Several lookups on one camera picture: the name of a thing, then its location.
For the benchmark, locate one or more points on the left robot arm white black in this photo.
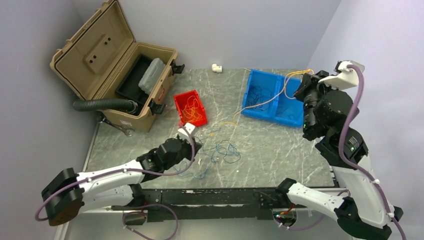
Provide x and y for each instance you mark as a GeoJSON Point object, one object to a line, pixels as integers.
{"type": "Point", "coordinates": [71, 193]}

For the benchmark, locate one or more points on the white pipe elbow fitting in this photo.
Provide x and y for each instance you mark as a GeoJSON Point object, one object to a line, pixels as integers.
{"type": "Point", "coordinates": [216, 68]}

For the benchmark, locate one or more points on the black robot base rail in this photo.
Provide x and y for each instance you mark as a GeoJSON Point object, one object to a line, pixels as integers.
{"type": "Point", "coordinates": [259, 203]}

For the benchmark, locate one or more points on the blue bin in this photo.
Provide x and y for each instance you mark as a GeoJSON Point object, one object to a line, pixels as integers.
{"type": "Point", "coordinates": [289, 111]}
{"type": "Point", "coordinates": [261, 87]}

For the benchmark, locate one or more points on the red plastic bin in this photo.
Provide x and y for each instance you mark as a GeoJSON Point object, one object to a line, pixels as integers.
{"type": "Point", "coordinates": [190, 108]}

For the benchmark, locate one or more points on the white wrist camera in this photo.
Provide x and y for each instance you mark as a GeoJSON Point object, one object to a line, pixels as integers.
{"type": "Point", "coordinates": [345, 77]}
{"type": "Point", "coordinates": [187, 130]}

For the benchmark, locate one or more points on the tan hard toolbox case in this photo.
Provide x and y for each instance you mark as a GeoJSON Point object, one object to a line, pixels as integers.
{"type": "Point", "coordinates": [98, 56]}

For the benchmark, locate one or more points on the blue bin right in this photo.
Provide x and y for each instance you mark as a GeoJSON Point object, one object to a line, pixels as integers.
{"type": "Point", "coordinates": [289, 111]}

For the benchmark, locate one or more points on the grey plastic organizer box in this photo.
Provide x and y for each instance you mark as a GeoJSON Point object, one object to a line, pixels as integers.
{"type": "Point", "coordinates": [151, 75]}

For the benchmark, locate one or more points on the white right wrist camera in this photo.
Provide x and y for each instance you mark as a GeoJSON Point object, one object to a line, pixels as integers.
{"type": "Point", "coordinates": [345, 77]}

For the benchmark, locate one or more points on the blue bin left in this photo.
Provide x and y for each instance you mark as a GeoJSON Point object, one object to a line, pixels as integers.
{"type": "Point", "coordinates": [261, 87]}

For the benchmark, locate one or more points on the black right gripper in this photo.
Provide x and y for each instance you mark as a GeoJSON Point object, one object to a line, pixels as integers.
{"type": "Point", "coordinates": [310, 81]}

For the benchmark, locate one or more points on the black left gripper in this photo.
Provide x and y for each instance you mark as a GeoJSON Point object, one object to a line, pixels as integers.
{"type": "Point", "coordinates": [189, 156]}

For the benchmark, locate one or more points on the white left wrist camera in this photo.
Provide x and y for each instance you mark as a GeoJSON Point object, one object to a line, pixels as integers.
{"type": "Point", "coordinates": [187, 130]}

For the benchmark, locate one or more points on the metal wrench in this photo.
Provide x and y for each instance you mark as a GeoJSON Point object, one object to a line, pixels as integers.
{"type": "Point", "coordinates": [127, 131]}

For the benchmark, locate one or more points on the black toolbox tray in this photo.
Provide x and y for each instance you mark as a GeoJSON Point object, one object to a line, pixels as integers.
{"type": "Point", "coordinates": [129, 86]}

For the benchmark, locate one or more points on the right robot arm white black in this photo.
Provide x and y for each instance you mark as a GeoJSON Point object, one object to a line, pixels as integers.
{"type": "Point", "coordinates": [330, 103]}

